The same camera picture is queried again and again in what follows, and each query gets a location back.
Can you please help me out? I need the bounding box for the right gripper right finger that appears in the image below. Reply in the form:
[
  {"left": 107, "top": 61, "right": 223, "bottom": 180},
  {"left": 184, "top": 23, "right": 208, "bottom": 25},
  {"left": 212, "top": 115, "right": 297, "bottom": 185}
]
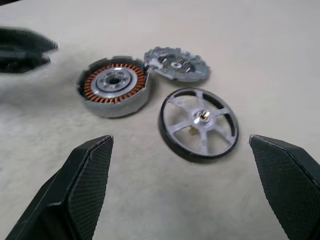
[{"left": 249, "top": 133, "right": 320, "bottom": 240}]

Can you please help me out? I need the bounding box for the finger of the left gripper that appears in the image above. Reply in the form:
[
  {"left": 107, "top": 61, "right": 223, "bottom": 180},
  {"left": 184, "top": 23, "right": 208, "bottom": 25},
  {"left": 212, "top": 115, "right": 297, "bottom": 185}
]
[
  {"left": 0, "top": 26, "right": 59, "bottom": 55},
  {"left": 0, "top": 54, "right": 51, "bottom": 75}
]

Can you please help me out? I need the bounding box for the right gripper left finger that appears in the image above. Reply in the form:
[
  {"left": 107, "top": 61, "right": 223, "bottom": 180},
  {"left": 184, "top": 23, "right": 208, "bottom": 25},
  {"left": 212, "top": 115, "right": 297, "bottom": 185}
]
[{"left": 4, "top": 134, "right": 115, "bottom": 240}]

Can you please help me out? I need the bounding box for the spoked silver rotor black rim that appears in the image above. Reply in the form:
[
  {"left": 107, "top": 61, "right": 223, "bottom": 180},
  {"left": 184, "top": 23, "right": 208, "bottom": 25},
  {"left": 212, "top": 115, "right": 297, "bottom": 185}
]
[{"left": 157, "top": 87, "right": 240, "bottom": 165}]

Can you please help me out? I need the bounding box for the silver motor housing lid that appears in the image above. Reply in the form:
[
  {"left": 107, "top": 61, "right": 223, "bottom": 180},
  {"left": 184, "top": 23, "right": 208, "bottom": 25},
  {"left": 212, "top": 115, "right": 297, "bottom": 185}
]
[{"left": 143, "top": 46, "right": 211, "bottom": 83}]

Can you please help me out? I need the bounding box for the motor housing with copper windings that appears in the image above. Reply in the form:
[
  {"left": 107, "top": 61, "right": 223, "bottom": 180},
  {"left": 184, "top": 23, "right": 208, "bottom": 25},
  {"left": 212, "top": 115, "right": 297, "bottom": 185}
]
[{"left": 76, "top": 55, "right": 151, "bottom": 119}]

